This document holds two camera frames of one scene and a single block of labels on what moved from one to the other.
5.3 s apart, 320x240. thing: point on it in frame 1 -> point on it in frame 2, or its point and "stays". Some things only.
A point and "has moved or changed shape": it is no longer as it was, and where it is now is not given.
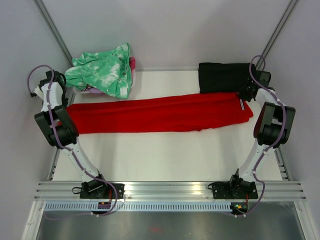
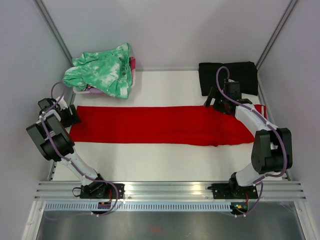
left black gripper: [65, 102] -> [74, 119]
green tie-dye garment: [110, 70] stays
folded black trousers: [221, 77] stays
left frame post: [51, 27] stays
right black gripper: [242, 94] -> [214, 93]
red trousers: [181, 114] has moved or changed shape
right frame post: [277, 33] stays
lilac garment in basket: [94, 90] stays
